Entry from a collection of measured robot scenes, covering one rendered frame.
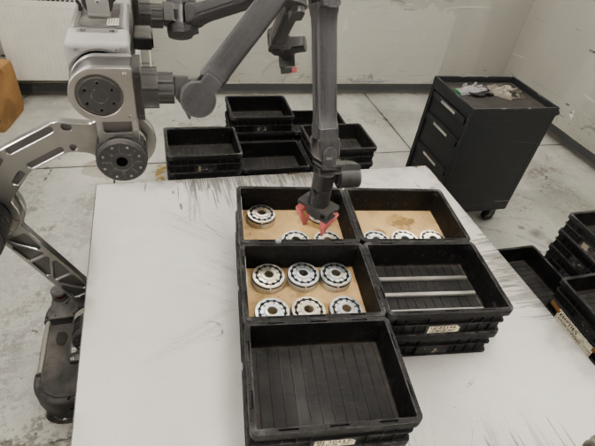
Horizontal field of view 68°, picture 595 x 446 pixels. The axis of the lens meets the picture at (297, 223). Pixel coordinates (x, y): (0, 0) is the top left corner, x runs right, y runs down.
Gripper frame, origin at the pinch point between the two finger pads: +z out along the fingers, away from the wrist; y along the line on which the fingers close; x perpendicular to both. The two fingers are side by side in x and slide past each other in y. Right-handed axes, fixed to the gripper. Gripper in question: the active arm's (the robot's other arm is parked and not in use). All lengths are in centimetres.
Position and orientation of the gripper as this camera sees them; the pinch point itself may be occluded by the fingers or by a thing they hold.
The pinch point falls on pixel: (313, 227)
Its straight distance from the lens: 128.8
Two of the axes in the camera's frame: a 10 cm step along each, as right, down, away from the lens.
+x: -6.2, 4.4, -6.5
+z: -1.2, 7.6, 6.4
